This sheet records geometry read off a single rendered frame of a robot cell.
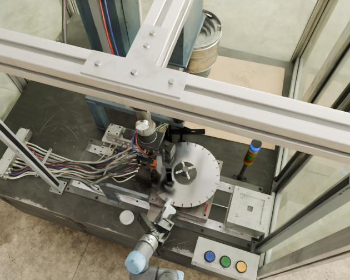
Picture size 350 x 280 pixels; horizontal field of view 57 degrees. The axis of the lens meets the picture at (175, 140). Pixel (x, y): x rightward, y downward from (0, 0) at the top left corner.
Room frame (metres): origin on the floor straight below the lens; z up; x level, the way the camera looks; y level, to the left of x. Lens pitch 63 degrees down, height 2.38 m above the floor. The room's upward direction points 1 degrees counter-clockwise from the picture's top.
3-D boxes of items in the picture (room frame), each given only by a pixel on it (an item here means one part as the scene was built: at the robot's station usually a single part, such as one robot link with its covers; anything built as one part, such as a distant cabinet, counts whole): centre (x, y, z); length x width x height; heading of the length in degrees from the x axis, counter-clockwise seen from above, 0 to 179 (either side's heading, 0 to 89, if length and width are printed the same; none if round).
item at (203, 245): (0.18, -0.21, 0.82); 0.28 x 0.11 x 0.15; 72
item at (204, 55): (1.34, -0.12, 0.93); 0.31 x 0.31 x 0.36
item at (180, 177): (0.56, -0.05, 0.96); 0.11 x 0.11 x 0.03
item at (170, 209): (0.38, 0.03, 0.96); 0.09 x 0.06 x 0.03; 151
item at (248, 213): (0.39, -0.34, 0.82); 0.18 x 0.18 x 0.15; 72
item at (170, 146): (0.55, 0.03, 1.17); 0.06 x 0.05 x 0.20; 63
